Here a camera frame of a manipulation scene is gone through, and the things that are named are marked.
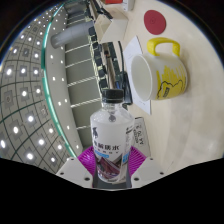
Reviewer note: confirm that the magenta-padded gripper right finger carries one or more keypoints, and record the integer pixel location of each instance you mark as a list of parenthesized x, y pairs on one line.
[(137, 160)]

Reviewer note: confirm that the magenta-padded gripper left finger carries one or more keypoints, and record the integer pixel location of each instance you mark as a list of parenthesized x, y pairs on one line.
[(86, 161)]

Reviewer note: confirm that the clear water bottle black cap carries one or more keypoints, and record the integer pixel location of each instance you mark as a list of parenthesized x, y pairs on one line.
[(111, 133)]

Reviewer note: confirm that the round ceiling lights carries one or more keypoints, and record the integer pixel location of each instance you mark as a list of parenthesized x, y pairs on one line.
[(24, 93)]

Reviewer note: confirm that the row of black office chairs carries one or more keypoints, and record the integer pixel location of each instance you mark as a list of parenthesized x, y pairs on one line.
[(100, 56)]

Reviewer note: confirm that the long curved conference desk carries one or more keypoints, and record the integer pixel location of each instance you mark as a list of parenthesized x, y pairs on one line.
[(111, 56)]

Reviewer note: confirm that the flat round red coaster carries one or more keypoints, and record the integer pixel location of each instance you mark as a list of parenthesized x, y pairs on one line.
[(155, 21)]

